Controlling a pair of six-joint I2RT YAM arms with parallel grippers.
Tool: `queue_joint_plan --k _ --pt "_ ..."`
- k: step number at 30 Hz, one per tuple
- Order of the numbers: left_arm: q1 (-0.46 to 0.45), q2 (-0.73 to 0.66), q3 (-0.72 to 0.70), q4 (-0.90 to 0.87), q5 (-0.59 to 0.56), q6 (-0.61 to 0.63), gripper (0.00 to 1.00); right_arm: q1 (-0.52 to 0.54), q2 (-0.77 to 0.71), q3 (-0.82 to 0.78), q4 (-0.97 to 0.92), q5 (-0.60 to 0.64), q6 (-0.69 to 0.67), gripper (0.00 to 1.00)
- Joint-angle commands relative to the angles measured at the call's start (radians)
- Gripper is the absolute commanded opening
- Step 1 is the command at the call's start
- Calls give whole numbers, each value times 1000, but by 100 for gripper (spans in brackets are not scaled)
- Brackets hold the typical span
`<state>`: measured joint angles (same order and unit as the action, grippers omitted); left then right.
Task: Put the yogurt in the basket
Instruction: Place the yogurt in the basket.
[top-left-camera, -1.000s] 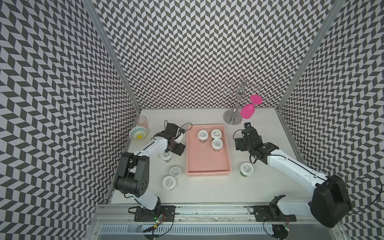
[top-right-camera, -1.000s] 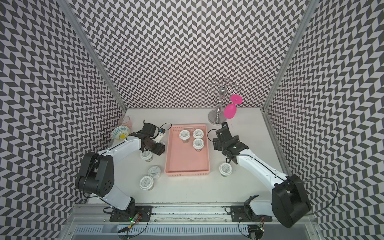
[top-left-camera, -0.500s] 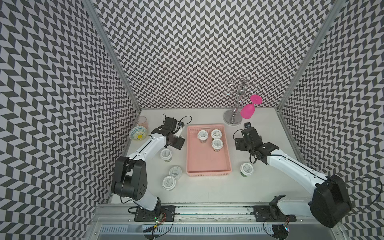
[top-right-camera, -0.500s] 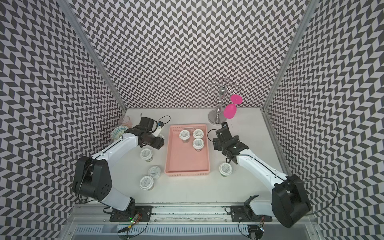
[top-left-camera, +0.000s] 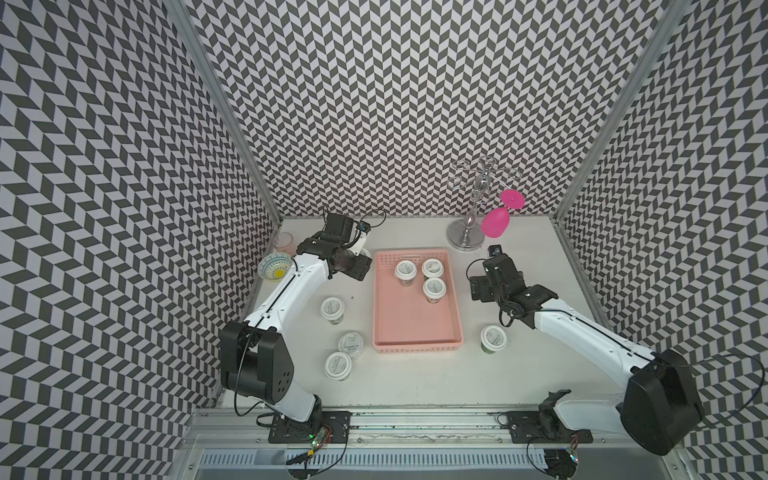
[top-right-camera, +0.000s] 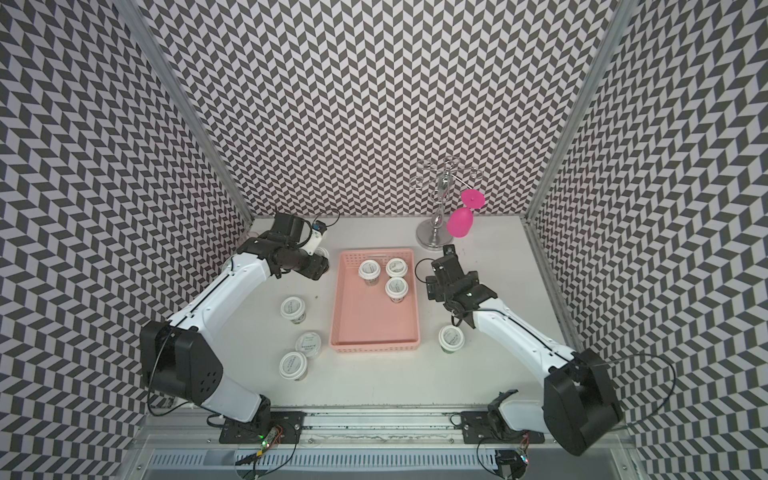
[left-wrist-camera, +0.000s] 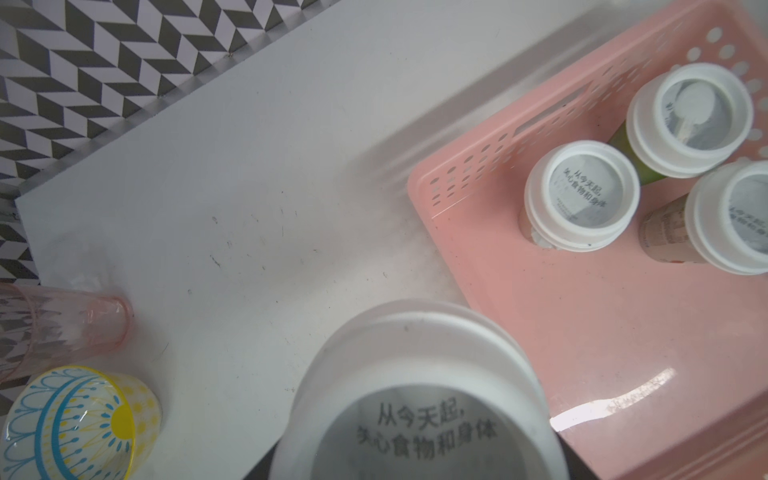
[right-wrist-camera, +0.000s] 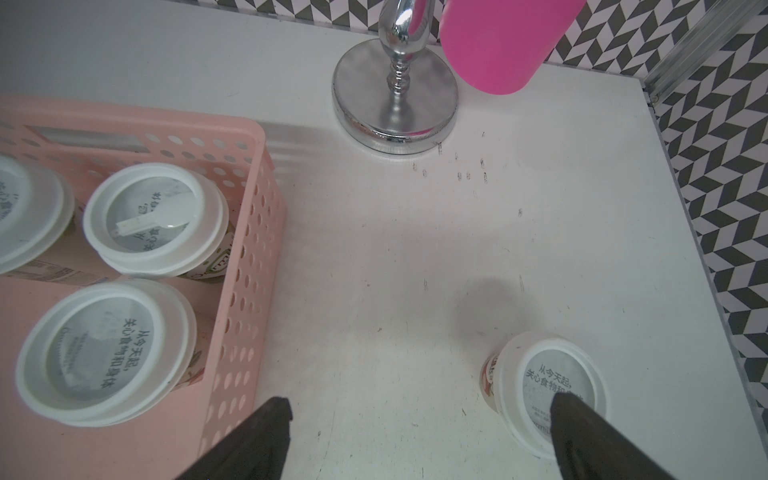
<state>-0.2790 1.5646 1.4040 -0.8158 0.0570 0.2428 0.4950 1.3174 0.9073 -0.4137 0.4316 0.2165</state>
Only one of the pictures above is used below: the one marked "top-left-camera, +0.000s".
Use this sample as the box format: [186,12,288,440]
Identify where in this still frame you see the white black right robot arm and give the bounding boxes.
[470,245,705,456]

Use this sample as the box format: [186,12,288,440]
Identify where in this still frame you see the aluminium front rail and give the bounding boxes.
[173,404,700,480]

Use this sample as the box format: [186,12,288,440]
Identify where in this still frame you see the green yogurt cup white lid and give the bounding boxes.
[421,258,445,280]

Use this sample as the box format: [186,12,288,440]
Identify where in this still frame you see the magenta plastic wine glass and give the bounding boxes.
[481,189,526,238]

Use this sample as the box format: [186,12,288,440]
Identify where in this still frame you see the green yogurt cup front-right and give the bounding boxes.
[480,325,508,354]

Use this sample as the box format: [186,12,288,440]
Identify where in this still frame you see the pink perforated plastic basket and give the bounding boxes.
[372,248,464,353]

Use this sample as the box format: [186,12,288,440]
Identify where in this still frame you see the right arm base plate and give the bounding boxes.
[501,411,594,445]

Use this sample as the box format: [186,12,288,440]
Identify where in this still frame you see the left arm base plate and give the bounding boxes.
[268,410,352,445]

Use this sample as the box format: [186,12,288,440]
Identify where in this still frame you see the chrome cup holder stand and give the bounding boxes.
[446,156,522,252]

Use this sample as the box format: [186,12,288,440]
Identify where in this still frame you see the aluminium corner post right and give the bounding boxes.
[552,0,692,224]

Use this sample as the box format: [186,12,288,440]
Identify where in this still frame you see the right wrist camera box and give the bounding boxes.
[488,244,503,257]

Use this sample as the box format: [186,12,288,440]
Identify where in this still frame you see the tipped clear lid yogurt cup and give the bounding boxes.
[337,331,364,360]

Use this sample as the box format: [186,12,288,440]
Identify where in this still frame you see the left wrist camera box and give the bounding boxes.
[349,220,371,256]

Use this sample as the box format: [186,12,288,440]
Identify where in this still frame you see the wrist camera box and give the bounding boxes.
[488,244,503,257]
[349,220,371,256]

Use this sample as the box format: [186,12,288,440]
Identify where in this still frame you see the white lid yogurt cup right-near-basket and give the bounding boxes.
[422,277,447,304]

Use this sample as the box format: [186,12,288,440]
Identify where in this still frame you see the aluminium corner post left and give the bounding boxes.
[163,0,282,224]

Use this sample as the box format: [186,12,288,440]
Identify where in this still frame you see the blue yellow patterned bowl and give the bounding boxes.
[258,252,294,281]

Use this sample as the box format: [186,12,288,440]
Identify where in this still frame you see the pink transparent plastic cup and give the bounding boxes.
[273,231,297,256]

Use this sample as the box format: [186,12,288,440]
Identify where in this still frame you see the aluminium corner post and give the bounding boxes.
[552,0,692,224]
[163,0,282,224]

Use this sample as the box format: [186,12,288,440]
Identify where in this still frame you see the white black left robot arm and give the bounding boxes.
[218,248,372,424]

